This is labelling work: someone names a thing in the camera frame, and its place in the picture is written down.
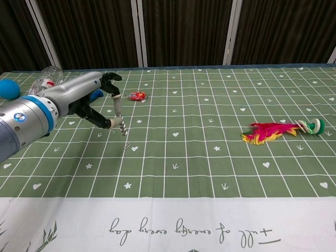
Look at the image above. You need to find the blue cookie packet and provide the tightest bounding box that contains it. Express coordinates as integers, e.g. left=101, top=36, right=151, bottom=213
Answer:
left=88, top=88, right=104, bottom=103

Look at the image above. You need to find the green grid pattern tablecloth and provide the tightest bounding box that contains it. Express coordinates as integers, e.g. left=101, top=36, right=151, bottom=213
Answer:
left=0, top=62, right=336, bottom=252

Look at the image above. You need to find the red candy wrapper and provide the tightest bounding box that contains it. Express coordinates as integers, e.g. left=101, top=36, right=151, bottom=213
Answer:
left=127, top=91, right=148, bottom=103

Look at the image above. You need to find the metal bead chain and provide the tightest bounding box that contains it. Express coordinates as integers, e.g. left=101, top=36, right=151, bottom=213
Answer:
left=117, top=113, right=130, bottom=136

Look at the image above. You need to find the colourful feather shuttlecock green base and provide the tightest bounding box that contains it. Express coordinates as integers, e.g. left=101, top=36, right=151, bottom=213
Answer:
left=240, top=118, right=326, bottom=145

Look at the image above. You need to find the blue ball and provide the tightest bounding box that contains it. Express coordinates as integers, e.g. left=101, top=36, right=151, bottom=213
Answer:
left=0, top=79, right=21, bottom=100

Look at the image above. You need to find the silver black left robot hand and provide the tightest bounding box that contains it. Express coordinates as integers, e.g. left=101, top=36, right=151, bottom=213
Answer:
left=44, top=71, right=124, bottom=130

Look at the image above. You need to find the clear plastic bottle white cap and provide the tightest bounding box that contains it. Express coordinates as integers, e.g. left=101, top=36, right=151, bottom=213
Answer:
left=28, top=66, right=64, bottom=96

